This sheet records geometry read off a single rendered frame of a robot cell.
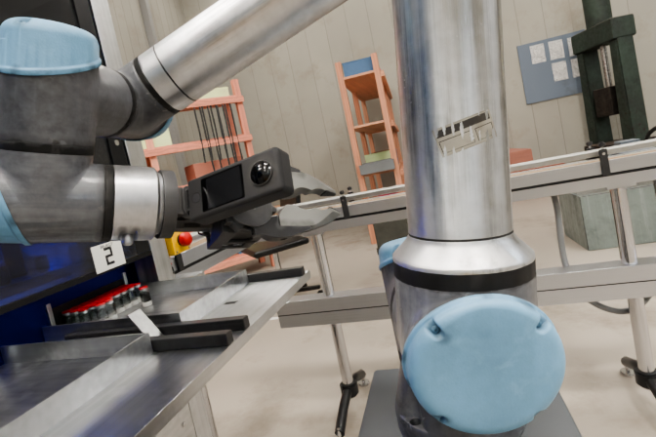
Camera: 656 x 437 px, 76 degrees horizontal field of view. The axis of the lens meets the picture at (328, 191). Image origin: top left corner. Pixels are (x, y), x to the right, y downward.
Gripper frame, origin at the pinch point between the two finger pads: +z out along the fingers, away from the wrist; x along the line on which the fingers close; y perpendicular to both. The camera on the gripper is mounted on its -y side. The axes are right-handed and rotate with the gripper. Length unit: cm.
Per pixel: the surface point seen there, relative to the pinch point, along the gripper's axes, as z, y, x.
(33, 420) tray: -30.3, 25.7, 17.9
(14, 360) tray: -35, 61, 7
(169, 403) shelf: -16.4, 19.0, 19.1
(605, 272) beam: 136, 37, 8
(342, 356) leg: 78, 128, 18
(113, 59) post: -19, 55, -63
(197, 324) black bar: -7.9, 35.9, 8.0
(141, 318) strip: -16.1, 41.6, 5.0
